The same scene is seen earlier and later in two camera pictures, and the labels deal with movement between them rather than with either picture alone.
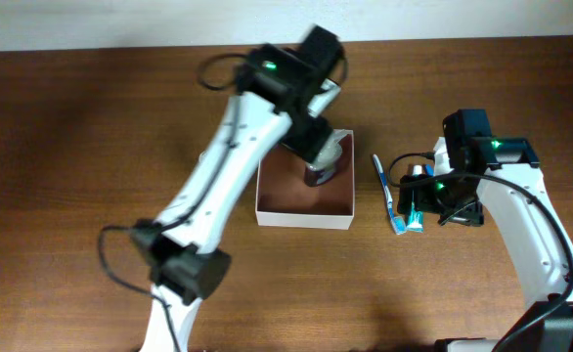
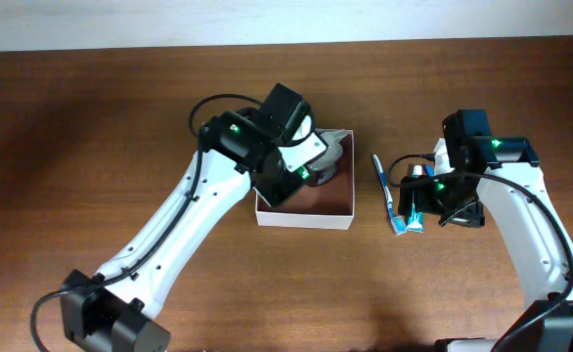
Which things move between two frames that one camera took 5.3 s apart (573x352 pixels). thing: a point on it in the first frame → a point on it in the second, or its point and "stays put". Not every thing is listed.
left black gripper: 309,139 → 319,174
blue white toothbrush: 397,223 stays put
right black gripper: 415,197 stays put
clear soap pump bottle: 322,169 stays put
